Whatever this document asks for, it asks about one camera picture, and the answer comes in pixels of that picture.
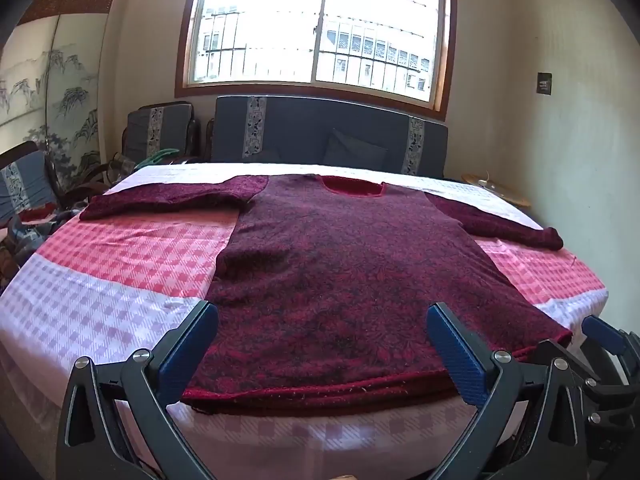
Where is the painted landscape folding screen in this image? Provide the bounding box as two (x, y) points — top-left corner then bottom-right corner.
(0, 0), (118, 196)

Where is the grey cushioned wooden sofa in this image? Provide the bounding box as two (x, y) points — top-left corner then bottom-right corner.
(206, 95), (449, 179)

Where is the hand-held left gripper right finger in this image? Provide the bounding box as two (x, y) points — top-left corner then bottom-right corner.
(425, 302), (594, 480)

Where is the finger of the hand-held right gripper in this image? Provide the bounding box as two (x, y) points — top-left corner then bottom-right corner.
(586, 396), (640, 480)
(581, 314), (640, 396)

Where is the pink white checkered tablecloth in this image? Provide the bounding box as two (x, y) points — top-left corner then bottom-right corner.
(0, 162), (608, 480)

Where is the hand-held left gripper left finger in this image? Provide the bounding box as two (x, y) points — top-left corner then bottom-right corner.
(56, 301), (221, 480)

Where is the grey cushioned wooden armchair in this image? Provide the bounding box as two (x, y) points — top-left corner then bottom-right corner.
(121, 102), (202, 167)
(0, 140), (63, 226)

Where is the maroon patterned knit sweater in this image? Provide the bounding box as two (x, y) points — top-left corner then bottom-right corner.
(79, 174), (573, 417)

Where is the round wooden side table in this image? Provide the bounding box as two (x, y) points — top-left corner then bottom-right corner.
(461, 172), (532, 208)

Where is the large wood-framed window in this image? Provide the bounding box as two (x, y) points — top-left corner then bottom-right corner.
(175, 0), (458, 121)

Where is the pile of dark clothes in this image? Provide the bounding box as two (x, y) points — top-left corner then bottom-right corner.
(0, 200), (91, 273)

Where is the green clothes hanger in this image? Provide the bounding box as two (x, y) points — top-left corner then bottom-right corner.
(135, 148), (181, 167)

